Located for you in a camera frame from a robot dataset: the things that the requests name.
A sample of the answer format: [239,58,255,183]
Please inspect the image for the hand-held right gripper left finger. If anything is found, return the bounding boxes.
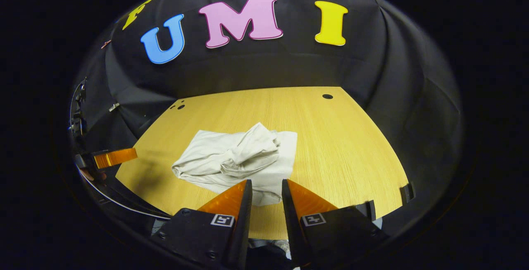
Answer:
[150,179,254,270]

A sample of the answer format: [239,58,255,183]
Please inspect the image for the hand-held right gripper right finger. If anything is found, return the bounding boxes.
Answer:
[281,179,388,270]

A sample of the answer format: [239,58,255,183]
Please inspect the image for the white jeans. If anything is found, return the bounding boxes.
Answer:
[172,122,298,207]

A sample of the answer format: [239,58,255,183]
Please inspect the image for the dark metal stand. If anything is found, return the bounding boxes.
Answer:
[68,78,89,139]

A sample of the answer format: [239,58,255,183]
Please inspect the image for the black table edge clamp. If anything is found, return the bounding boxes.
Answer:
[399,182,415,204]

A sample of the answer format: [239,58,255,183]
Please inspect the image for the black backdrop cloth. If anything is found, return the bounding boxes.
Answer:
[68,0,463,237]

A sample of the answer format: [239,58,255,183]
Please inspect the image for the white cable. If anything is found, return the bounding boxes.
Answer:
[81,175,172,221]

